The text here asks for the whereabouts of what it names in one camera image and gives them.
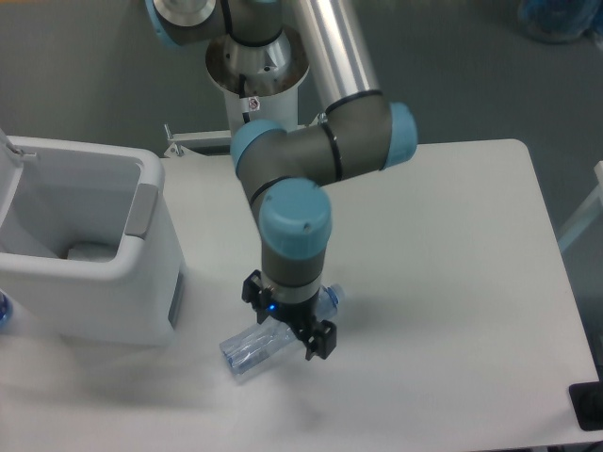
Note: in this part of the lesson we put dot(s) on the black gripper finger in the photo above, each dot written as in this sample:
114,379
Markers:
319,339
252,293

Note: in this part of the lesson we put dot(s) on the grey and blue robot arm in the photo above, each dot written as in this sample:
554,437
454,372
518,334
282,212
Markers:
283,171

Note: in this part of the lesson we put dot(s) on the trash inside trash can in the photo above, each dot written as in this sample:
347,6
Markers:
90,252

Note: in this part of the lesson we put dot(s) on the white pedestal base frame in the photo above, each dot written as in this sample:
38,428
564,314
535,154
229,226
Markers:
202,139

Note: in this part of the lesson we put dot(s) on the blue plastic bag on floor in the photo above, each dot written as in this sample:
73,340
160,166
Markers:
559,22

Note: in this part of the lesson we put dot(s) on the black device at table edge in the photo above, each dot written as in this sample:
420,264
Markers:
586,399

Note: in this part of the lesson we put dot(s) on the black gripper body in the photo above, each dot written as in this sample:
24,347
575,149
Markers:
294,306

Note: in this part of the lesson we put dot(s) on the white frame at right edge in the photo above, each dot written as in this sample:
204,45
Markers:
584,216

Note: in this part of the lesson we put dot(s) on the white trash can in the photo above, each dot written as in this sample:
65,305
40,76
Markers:
55,193

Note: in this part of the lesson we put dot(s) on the clear plastic water bottle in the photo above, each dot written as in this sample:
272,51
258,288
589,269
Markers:
247,351

